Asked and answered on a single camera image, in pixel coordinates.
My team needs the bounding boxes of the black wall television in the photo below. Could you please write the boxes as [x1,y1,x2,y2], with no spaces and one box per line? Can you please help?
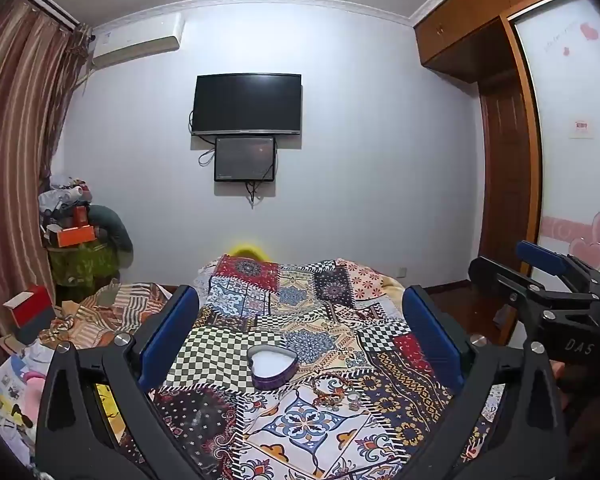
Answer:
[190,73,304,137]

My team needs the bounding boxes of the striped orange cloth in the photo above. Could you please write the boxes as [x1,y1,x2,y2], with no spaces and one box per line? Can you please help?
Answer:
[52,281,178,352]

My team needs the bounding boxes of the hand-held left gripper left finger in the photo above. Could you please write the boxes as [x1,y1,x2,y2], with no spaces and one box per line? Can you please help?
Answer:
[35,284,216,480]

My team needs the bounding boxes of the small black wall monitor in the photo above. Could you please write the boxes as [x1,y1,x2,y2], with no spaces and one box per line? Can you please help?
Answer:
[214,135,279,184]

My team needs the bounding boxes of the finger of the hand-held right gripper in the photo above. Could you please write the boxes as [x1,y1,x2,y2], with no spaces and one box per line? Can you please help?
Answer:
[516,240,600,292]
[469,256,600,335]

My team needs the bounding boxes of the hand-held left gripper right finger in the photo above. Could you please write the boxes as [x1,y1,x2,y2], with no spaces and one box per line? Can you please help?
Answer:
[401,284,567,480]

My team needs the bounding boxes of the white curtain rail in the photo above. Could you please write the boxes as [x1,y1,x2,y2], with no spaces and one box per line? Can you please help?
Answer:
[19,0,82,28]

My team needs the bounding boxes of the patchwork printed blanket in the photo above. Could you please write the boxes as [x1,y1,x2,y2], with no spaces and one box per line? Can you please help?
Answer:
[45,254,506,480]

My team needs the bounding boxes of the red and gold bracelet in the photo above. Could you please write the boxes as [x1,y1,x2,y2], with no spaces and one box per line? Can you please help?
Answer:
[307,377,350,409]

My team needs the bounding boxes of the purple heart-shaped tin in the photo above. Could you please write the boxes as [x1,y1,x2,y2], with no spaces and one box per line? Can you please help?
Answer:
[246,345,299,390]

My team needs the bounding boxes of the pile of clutter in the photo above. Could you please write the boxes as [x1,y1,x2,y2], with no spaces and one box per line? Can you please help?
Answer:
[37,174,94,228]

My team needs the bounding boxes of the red and white box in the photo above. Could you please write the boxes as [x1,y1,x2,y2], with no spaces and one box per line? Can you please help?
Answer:
[3,285,57,344]

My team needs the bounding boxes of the orange box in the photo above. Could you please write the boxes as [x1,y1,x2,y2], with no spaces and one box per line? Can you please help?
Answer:
[55,226,97,248]

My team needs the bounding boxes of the scattered printed papers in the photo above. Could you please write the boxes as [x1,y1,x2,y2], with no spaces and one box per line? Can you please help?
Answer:
[0,342,53,463]

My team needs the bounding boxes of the dark grey cushion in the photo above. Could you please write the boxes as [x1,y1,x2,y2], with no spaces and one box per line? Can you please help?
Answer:
[86,204,134,272]

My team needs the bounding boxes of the brown wooden door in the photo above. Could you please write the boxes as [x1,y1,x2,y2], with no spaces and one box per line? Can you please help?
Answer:
[479,72,539,286]

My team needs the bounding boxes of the pink soft item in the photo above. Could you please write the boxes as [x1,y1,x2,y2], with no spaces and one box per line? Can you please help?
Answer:
[22,370,52,413]

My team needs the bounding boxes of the wooden wardrobe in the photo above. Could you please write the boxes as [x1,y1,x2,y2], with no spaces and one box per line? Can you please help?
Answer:
[413,0,581,286]

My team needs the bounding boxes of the striped brown curtain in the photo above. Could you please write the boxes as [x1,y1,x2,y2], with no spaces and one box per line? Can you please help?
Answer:
[0,0,94,361]

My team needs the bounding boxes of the cream bed sheet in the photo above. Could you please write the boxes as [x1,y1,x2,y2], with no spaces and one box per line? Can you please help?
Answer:
[377,272,408,306]

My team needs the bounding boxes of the white wardrobe door with hearts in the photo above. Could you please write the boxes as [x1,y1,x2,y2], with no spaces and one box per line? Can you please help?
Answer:
[510,0,600,283]

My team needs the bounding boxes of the yellow round object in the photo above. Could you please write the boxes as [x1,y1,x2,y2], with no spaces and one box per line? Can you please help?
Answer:
[230,242,269,262]

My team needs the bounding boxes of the white air conditioner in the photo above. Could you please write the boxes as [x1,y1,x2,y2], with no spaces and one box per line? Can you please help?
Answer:
[91,12,186,69]

